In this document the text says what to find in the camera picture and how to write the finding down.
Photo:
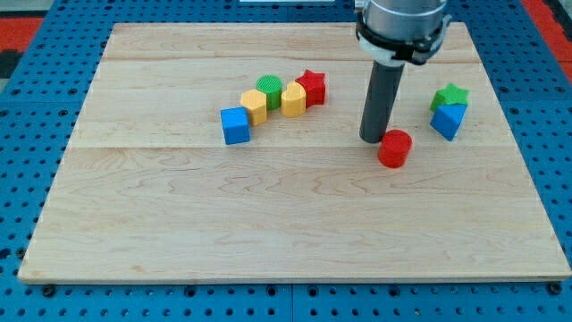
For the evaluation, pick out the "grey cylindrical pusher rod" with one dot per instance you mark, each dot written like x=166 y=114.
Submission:
x=381 y=93

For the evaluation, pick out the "red cylinder block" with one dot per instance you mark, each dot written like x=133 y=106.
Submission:
x=394 y=149

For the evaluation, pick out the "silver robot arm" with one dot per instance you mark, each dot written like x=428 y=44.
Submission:
x=395 y=33

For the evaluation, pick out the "light wooden board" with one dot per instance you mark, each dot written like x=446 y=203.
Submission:
x=149 y=193

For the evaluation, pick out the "green star block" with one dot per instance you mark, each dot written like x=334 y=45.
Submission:
x=450 y=95

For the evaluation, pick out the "red star block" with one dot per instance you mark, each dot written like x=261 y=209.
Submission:
x=314 y=85

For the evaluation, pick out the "blue triangle block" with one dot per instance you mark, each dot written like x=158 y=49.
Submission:
x=447 y=120

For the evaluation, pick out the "yellow heart block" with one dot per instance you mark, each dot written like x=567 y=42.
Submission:
x=293 y=100

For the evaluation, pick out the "green cylinder block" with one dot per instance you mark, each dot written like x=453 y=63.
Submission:
x=271 y=86

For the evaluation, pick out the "yellow hexagon block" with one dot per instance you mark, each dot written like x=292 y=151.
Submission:
x=255 y=103

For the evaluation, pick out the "blue cube block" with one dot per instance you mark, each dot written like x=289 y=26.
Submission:
x=235 y=125

